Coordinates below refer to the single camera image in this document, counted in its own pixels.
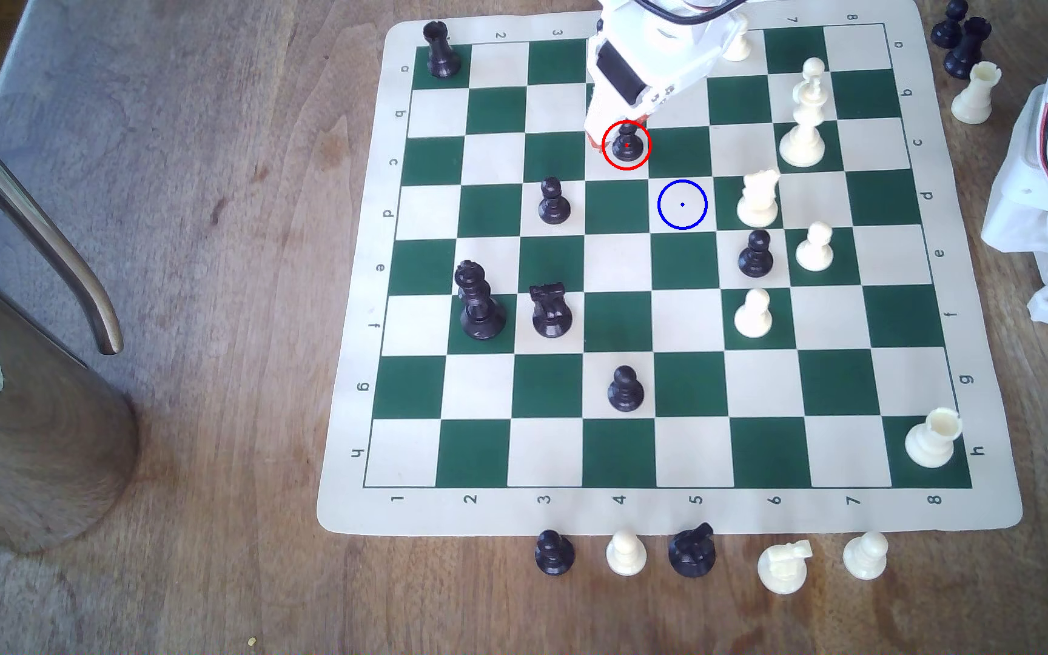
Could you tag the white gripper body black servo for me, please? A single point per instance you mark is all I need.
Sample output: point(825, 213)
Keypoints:
point(622, 76)

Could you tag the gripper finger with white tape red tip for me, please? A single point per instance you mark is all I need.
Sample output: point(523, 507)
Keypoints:
point(600, 129)
point(637, 117)

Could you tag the black pawn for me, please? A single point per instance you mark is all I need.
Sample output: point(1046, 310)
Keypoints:
point(948, 25)
point(756, 256)
point(554, 205)
point(626, 147)
point(554, 555)
point(626, 391)

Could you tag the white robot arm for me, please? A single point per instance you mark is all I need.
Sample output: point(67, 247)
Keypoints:
point(1020, 191)

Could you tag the white bishop tall piece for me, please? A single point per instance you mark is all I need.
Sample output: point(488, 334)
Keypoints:
point(802, 136)

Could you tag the green and cream chess mat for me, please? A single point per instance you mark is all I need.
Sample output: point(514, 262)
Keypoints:
point(615, 318)

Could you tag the white pawn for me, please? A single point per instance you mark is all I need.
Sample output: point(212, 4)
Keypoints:
point(865, 557)
point(626, 555)
point(753, 318)
point(813, 68)
point(740, 49)
point(815, 250)

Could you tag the white knight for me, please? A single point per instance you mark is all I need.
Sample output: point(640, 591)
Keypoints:
point(758, 202)
point(783, 569)

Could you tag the black rook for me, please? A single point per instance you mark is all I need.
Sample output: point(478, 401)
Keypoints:
point(441, 55)
point(550, 314)
point(967, 50)

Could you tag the black rook centre left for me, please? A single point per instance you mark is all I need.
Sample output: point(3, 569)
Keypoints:
point(550, 314)

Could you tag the black queen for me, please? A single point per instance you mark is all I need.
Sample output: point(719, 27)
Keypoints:
point(480, 314)

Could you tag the white rook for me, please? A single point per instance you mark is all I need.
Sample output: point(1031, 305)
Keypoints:
point(976, 96)
point(931, 441)

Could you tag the black knight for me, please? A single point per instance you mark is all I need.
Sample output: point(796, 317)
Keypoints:
point(692, 553)

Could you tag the stainless steel pitcher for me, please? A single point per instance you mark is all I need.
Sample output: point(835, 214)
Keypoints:
point(24, 409)

